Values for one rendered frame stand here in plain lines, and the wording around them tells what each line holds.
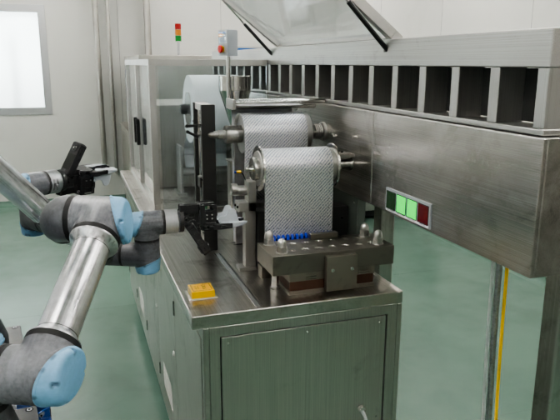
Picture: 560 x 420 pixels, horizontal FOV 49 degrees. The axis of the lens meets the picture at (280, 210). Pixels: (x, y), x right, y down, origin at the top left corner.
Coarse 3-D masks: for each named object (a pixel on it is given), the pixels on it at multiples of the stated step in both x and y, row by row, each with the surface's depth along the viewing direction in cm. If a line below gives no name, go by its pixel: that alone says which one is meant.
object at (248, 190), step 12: (252, 180) 205; (240, 192) 203; (252, 192) 203; (240, 204) 203; (252, 204) 204; (252, 216) 206; (252, 228) 207; (252, 240) 208; (252, 252) 209; (240, 264) 211; (252, 264) 210
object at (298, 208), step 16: (272, 192) 198; (288, 192) 199; (304, 192) 201; (320, 192) 203; (272, 208) 199; (288, 208) 201; (304, 208) 202; (320, 208) 204; (272, 224) 200; (288, 224) 202; (304, 224) 204; (320, 224) 206
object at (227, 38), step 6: (222, 30) 241; (228, 30) 239; (234, 30) 240; (222, 36) 241; (228, 36) 239; (234, 36) 241; (222, 42) 242; (228, 42) 240; (234, 42) 241; (222, 48) 242; (228, 48) 240; (234, 48) 242; (222, 54) 243; (228, 54) 241; (234, 54) 242
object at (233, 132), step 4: (224, 128) 220; (228, 128) 218; (232, 128) 219; (236, 128) 219; (240, 128) 219; (228, 132) 218; (232, 132) 218; (236, 132) 218; (240, 132) 219; (228, 136) 218; (232, 136) 218; (236, 136) 219; (240, 136) 219; (224, 140) 222; (228, 140) 219; (232, 140) 219; (236, 140) 220; (240, 140) 220
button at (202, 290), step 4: (192, 284) 189; (196, 284) 189; (200, 284) 189; (204, 284) 189; (208, 284) 189; (188, 288) 187; (192, 288) 185; (196, 288) 185; (200, 288) 185; (204, 288) 185; (208, 288) 185; (212, 288) 185; (188, 292) 188; (192, 292) 182; (196, 292) 183; (200, 292) 183; (204, 292) 184; (208, 292) 184; (212, 292) 184; (192, 296) 183; (196, 296) 183; (200, 296) 183; (204, 296) 184; (208, 296) 184; (212, 296) 185
